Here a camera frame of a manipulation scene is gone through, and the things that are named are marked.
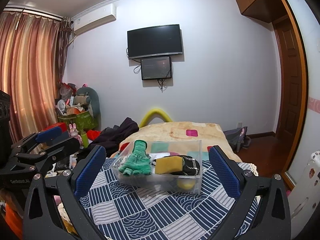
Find black cloth with chain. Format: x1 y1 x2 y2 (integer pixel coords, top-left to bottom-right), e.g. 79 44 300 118
152 155 201 176

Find yellow round plush face toy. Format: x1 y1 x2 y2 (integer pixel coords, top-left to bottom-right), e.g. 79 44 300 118
177 178 196 191

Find green knitted glove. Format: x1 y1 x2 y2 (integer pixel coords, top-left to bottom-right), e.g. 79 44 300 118
118 140 151 177

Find clear plastic storage box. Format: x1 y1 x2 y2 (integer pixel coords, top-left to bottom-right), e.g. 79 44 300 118
111 139 203 194

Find yellow sponge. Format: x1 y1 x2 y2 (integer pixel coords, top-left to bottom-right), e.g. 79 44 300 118
155 155 183 174

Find red box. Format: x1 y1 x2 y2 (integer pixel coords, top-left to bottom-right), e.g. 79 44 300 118
42 122 68 133

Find pink bunny figurine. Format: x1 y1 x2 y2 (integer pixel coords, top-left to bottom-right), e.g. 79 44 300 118
69 123 82 145

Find green storage box with clutter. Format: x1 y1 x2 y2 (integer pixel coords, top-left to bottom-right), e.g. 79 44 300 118
57 111 98 131

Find blue white patterned tablecloth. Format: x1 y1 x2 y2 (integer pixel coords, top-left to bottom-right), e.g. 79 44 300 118
56 157 259 240

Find dark clothes pile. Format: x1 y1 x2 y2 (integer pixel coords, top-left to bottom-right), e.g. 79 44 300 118
76 117 139 162

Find grey backpack on floor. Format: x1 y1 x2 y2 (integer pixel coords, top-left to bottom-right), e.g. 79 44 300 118
223 126 251 153

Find grey green plush cushion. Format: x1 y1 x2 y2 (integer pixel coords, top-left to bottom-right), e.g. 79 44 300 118
73 87 100 119

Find beige blanket with coloured squares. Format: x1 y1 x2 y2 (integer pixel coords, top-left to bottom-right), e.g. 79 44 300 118
120 121 242 163

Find white appliance with stickers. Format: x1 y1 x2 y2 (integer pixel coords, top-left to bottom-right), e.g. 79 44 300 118
288 151 319 239

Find orange striped curtain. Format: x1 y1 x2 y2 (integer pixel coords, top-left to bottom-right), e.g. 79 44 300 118
1 11 65 141

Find yellow curved headboard tube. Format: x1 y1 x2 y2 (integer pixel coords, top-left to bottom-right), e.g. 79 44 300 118
139 108 172 128

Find brown wooden door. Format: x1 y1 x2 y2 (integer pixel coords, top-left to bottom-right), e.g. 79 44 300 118
272 0 308 176

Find brown upper wooden cabinet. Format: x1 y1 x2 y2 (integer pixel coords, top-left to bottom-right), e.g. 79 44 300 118
236 0 287 23

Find small dark wall monitor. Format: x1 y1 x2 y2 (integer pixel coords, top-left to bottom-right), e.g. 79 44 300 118
141 56 172 81

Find white wall air conditioner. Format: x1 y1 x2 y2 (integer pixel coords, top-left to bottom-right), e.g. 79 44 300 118
73 3 116 36

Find black wall television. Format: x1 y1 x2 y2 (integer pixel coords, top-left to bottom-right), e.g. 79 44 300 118
127 24 183 60

